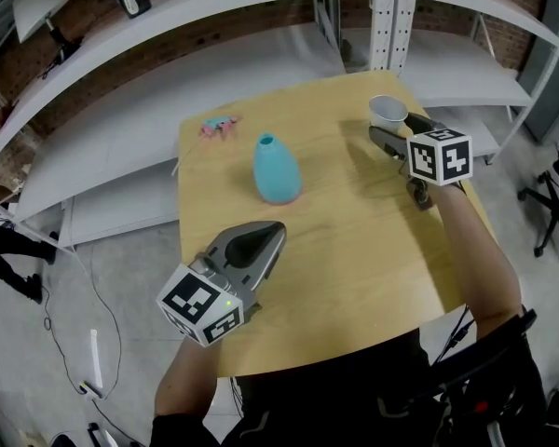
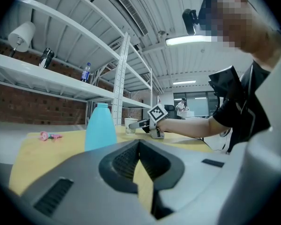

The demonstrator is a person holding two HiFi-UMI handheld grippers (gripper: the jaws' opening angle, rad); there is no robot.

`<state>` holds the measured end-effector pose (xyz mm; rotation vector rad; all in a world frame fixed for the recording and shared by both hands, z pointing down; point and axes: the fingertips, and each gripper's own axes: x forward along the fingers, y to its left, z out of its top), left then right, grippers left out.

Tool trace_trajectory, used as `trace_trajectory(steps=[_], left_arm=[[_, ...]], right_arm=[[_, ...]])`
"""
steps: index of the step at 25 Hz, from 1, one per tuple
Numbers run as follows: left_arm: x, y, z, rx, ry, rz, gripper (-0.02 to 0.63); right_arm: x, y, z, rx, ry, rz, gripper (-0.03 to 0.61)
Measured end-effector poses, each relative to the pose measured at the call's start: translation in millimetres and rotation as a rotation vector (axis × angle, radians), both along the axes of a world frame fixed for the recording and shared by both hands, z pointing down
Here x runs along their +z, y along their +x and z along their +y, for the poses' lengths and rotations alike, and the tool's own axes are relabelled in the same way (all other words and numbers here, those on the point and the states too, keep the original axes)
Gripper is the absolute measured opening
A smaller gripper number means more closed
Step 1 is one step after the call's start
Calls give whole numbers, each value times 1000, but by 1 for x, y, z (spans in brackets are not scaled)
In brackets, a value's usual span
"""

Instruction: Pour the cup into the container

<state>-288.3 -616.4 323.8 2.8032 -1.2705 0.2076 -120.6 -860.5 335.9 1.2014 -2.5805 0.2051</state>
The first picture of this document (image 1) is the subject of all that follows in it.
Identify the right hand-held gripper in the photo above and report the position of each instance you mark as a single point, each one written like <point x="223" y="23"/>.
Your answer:
<point x="440" y="156"/>

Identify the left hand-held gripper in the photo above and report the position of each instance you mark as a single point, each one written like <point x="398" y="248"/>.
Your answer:
<point x="191" y="296"/>

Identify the clear plastic cup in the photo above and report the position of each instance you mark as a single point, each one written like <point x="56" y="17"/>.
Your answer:
<point x="386" y="112"/>

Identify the light blue vase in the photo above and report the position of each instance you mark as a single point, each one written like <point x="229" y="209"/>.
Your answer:
<point x="277" y="170"/>

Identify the person's right forearm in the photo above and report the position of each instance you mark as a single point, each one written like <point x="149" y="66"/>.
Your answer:
<point x="475" y="259"/>

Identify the person's left forearm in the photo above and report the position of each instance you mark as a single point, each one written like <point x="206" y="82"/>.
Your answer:
<point x="186" y="380"/>

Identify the pink and blue small object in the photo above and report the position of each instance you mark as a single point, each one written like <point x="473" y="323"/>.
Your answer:
<point x="214" y="124"/>

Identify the white metal shelving rack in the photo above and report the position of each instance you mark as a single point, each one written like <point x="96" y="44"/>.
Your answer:
<point x="167" y="21"/>
<point x="470" y="77"/>

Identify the grey metal cabinet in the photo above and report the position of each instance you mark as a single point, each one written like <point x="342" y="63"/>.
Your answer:
<point x="554" y="91"/>

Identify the black office chair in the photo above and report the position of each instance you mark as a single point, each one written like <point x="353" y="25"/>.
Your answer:
<point x="556" y="203"/>

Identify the person's black clothing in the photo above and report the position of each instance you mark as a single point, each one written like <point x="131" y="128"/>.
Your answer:
<point x="335" y="398"/>

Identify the white power strip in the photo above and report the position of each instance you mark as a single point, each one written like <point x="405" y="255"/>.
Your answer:
<point x="92" y="389"/>

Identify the black body-worn harness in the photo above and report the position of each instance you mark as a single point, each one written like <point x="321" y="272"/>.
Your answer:
<point x="489" y="352"/>

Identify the white shade table lamp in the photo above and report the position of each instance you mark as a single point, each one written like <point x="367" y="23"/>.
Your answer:
<point x="37" y="5"/>

